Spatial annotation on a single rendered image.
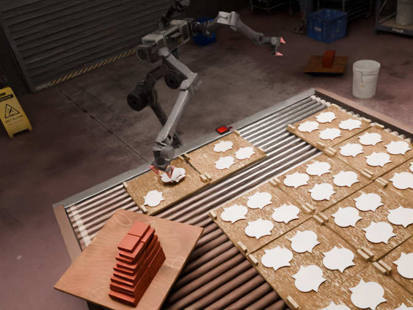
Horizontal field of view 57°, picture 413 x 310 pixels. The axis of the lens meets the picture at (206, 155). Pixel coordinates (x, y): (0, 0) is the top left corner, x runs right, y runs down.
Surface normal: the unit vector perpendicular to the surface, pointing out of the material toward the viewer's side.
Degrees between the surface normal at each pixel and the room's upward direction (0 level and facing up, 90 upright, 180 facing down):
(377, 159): 0
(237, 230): 0
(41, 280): 0
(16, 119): 77
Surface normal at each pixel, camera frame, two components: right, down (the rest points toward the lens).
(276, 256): -0.15, -0.80
